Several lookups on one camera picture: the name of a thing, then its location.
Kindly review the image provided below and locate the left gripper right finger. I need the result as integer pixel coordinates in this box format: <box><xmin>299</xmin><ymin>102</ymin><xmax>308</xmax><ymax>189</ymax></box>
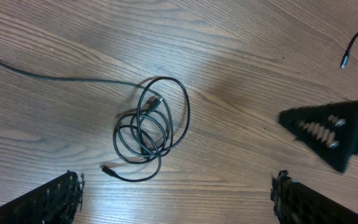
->
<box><xmin>270</xmin><ymin>170</ymin><xmax>358</xmax><ymax>224</ymax></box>

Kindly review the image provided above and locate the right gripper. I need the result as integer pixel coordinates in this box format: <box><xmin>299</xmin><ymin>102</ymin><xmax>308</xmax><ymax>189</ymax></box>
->
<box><xmin>278</xmin><ymin>101</ymin><xmax>358</xmax><ymax>172</ymax></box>

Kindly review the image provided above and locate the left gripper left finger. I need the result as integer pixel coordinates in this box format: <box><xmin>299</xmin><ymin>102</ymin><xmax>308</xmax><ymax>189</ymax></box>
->
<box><xmin>0</xmin><ymin>171</ymin><xmax>85</xmax><ymax>224</ymax></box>

